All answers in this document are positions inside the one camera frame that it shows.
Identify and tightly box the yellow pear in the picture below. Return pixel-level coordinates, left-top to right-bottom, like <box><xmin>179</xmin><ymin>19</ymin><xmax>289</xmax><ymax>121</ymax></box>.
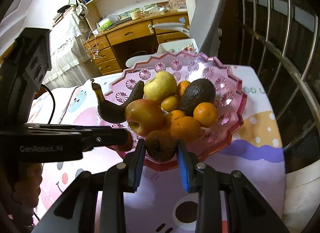
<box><xmin>144</xmin><ymin>71</ymin><xmax>177</xmax><ymax>103</ymax></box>

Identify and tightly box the metal window grille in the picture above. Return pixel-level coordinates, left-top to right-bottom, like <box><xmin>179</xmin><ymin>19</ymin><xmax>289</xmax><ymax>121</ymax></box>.
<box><xmin>219</xmin><ymin>0</ymin><xmax>319</xmax><ymax>172</ymax></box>

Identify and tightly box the cartoon monster printed cloth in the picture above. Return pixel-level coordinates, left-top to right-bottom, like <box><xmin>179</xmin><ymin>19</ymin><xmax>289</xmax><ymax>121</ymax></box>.
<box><xmin>29</xmin><ymin>66</ymin><xmax>285</xmax><ymax>232</ymax></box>

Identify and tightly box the small orange mandarin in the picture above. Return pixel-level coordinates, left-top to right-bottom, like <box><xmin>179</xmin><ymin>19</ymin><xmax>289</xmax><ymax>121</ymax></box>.
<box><xmin>176</xmin><ymin>81</ymin><xmax>190</xmax><ymax>98</ymax></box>

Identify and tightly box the black cable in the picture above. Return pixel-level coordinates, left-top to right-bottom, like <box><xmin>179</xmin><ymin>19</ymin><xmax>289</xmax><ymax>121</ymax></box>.
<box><xmin>39</xmin><ymin>84</ymin><xmax>57</xmax><ymax>125</ymax></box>

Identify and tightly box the small round orange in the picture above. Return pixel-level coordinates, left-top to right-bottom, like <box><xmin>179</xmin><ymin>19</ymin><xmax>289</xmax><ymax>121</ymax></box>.
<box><xmin>164</xmin><ymin>110</ymin><xmax>186</xmax><ymax>129</ymax></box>

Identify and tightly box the large orange mandarin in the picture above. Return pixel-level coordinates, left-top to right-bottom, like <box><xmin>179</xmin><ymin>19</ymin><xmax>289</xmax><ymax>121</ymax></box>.
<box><xmin>170</xmin><ymin>116</ymin><xmax>201</xmax><ymax>142</ymax></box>

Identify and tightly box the dark green avocado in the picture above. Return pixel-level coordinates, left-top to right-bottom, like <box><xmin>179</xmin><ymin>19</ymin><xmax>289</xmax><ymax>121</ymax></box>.
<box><xmin>178</xmin><ymin>78</ymin><xmax>216</xmax><ymax>116</ymax></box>

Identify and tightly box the white tray of items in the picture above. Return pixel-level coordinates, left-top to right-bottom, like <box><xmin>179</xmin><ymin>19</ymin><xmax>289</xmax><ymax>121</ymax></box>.
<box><xmin>157</xmin><ymin>39</ymin><xmax>199</xmax><ymax>54</ymax></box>

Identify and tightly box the orange mandarin with leaf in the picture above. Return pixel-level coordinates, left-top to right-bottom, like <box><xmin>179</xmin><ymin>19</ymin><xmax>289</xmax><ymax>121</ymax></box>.
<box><xmin>193</xmin><ymin>102</ymin><xmax>218</xmax><ymax>128</ymax></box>

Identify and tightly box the grey office chair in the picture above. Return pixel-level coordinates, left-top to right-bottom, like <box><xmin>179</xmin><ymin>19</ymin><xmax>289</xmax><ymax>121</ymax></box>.
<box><xmin>125</xmin><ymin>0</ymin><xmax>234</xmax><ymax>68</ymax></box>

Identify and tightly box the small dark red fruit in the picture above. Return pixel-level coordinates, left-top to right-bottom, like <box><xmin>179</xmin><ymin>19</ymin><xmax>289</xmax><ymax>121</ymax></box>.
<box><xmin>144</xmin><ymin>130</ymin><xmax>177</xmax><ymax>162</ymax></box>

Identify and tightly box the small orange kumquat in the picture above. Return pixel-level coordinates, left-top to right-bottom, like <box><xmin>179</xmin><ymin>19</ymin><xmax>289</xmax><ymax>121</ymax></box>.
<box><xmin>161</xmin><ymin>96</ymin><xmax>179</xmax><ymax>112</ymax></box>

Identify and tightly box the dark overripe banana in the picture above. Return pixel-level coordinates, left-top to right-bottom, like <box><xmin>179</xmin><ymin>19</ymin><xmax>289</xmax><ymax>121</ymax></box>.
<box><xmin>91</xmin><ymin>79</ymin><xmax>144</xmax><ymax>123</ymax></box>

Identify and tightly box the red apple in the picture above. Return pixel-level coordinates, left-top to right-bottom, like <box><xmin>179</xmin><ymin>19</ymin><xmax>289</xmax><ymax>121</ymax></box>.
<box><xmin>125</xmin><ymin>99</ymin><xmax>165</xmax><ymax>136</ymax></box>

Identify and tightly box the white charger cable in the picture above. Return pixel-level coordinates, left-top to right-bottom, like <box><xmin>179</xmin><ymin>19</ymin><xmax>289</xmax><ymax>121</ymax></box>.
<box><xmin>86</xmin><ymin>28</ymin><xmax>101</xmax><ymax>60</ymax></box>

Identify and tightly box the wooden desk with drawers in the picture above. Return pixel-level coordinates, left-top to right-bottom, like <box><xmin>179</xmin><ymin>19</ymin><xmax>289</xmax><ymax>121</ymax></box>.
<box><xmin>84</xmin><ymin>11</ymin><xmax>189</xmax><ymax>75</ymax></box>

